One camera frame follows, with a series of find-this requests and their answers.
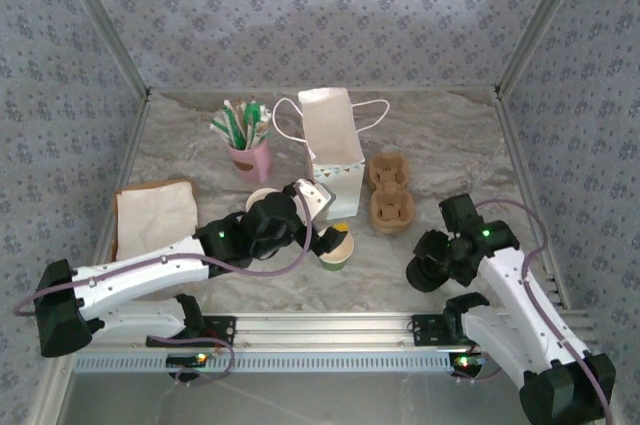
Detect green paper coffee cup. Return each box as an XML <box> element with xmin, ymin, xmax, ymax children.
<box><xmin>318</xmin><ymin>227</ymin><xmax>355</xmax><ymax>274</ymax></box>

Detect white paper carrier bag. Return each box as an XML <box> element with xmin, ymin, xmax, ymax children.
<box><xmin>272</xmin><ymin>87</ymin><xmax>391</xmax><ymax>222</ymax></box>

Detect stack of paper cups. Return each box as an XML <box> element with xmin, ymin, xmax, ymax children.
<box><xmin>244</xmin><ymin>187</ymin><xmax>282</xmax><ymax>215</ymax></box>

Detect stack of black lids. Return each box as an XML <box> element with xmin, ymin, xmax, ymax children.
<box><xmin>406</xmin><ymin>254</ymin><xmax>454</xmax><ymax>294</ymax></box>

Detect stack of cardboard cup carriers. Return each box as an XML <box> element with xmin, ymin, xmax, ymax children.
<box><xmin>368</xmin><ymin>153</ymin><xmax>417</xmax><ymax>236</ymax></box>

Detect pink straw holder cup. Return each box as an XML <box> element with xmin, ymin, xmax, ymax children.
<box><xmin>227</xmin><ymin>137</ymin><xmax>274</xmax><ymax>185</ymax></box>

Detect stack of white napkins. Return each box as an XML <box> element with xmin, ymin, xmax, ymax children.
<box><xmin>115</xmin><ymin>180</ymin><xmax>199</xmax><ymax>262</ymax></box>

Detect black controller board with LED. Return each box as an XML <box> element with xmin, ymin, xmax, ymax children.
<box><xmin>166</xmin><ymin>353</ymin><xmax>211</xmax><ymax>368</ymax></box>
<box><xmin>451</xmin><ymin>352</ymin><xmax>489</xmax><ymax>369</ymax></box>

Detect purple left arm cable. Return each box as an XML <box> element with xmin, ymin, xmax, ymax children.
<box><xmin>12</xmin><ymin>183</ymin><xmax>315</xmax><ymax>317</ymax></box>

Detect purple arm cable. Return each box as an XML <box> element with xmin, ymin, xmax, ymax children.
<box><xmin>472</xmin><ymin>197</ymin><xmax>616</xmax><ymax>425</ymax></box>
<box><xmin>12</xmin><ymin>183</ymin><xmax>315</xmax><ymax>317</ymax></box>

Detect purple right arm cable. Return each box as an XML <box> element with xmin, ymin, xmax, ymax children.
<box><xmin>472</xmin><ymin>197</ymin><xmax>616</xmax><ymax>425</ymax></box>

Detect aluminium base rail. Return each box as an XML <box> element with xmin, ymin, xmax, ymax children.
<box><xmin>74</xmin><ymin>311</ymin><xmax>599</xmax><ymax>351</ymax></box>

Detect aluminium table edge rail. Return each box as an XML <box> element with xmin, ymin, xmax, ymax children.
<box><xmin>493</xmin><ymin>87</ymin><xmax>624</xmax><ymax>425</ymax></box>
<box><xmin>19</xmin><ymin>92</ymin><xmax>154</xmax><ymax>425</ymax></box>

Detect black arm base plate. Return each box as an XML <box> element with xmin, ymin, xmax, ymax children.
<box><xmin>145</xmin><ymin>313</ymin><xmax>237</xmax><ymax>349</ymax></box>
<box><xmin>410</xmin><ymin>313</ymin><xmax>504</xmax><ymax>347</ymax></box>

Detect grey slotted cable duct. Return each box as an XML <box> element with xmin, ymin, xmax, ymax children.
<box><xmin>72</xmin><ymin>348</ymin><xmax>484</xmax><ymax>375</ymax></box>

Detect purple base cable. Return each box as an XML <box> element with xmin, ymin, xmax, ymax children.
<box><xmin>147</xmin><ymin>332</ymin><xmax>237</xmax><ymax>389</ymax></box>

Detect aluminium corner post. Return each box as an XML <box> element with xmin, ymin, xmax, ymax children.
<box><xmin>49</xmin><ymin>0</ymin><xmax>154</xmax><ymax>99</ymax></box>
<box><xmin>494</xmin><ymin>0</ymin><xmax>599</xmax><ymax>96</ymax></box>

